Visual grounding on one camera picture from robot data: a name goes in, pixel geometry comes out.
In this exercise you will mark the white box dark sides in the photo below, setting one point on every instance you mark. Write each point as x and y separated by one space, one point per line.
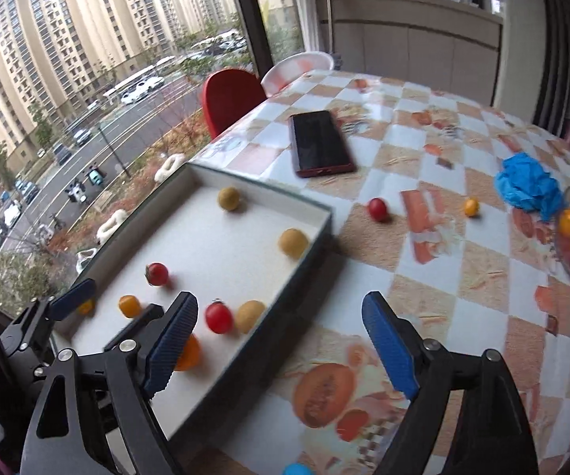
206 242

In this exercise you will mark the brown kiwi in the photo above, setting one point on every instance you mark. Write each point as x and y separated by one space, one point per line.
293 243
229 199
249 315

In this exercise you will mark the black smartphone red case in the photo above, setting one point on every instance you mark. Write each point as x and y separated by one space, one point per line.
320 143

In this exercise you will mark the red cherry tomato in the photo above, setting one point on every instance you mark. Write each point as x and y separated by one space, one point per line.
219 317
378 209
157 273

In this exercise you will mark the crumpled blue plastic bag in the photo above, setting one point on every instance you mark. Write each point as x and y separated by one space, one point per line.
530 185

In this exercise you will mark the yellow cherry tomato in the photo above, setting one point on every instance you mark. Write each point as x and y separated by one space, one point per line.
129 306
471 207
86 307

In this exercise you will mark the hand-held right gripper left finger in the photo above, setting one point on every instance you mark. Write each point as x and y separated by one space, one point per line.
171 351

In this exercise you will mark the white chair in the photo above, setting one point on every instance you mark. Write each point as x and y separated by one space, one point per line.
295 67

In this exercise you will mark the red chair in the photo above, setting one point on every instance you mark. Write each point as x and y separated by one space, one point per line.
230 101

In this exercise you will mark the bumpy tangerine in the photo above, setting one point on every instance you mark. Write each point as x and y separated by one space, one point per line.
191 354

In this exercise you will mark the white cabinet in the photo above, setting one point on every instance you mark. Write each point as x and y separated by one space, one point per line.
413 49

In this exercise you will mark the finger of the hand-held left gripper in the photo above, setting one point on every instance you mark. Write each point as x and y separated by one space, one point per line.
74 297
134 326

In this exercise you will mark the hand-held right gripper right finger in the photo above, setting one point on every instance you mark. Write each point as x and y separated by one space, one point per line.
389 341

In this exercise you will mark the grey curtain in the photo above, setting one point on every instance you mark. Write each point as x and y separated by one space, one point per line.
557 59

